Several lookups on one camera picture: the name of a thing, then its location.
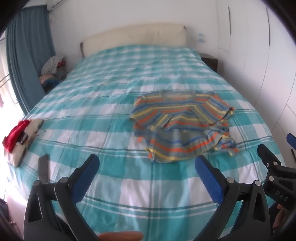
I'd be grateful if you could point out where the person's right hand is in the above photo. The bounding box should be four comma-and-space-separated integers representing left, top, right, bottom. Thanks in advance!
272, 203, 290, 235

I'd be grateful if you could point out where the striped knit sweater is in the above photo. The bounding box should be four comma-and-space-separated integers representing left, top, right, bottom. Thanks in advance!
129, 89, 239, 164

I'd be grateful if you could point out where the white wardrobe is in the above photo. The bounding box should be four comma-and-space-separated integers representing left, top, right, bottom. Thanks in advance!
216, 0, 296, 137

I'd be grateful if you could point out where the pile of clothes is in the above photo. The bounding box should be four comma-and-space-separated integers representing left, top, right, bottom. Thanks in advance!
38, 54, 68, 89

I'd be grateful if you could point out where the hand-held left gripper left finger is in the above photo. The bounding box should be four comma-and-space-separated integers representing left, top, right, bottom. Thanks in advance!
23, 154, 100, 241

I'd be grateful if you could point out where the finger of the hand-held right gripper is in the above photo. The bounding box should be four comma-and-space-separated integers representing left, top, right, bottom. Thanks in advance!
286, 133, 296, 161
257, 143, 282, 168

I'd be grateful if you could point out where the dark flat remote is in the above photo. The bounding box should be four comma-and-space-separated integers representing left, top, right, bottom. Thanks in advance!
37, 153, 49, 184

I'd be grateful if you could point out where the dark wooden nightstand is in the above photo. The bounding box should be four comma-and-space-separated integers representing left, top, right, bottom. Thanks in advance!
199, 53, 219, 73

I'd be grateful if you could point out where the person's left hand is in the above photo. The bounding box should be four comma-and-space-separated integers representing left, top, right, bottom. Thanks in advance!
97, 231, 144, 241

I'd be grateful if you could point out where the red and cream cloth bundle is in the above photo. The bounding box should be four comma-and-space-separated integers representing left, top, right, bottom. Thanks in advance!
8, 119, 44, 168

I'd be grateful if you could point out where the blue curtain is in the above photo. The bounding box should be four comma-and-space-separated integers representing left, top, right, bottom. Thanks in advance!
5, 5, 56, 114

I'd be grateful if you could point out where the cream padded headboard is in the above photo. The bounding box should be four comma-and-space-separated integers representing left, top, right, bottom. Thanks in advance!
80, 24, 187, 58

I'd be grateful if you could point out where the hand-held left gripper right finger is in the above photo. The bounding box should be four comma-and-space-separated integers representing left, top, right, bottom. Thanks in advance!
195, 154, 271, 241

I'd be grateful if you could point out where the bed with teal plaid sheet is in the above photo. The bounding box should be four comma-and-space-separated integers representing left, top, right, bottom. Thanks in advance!
6, 44, 287, 241

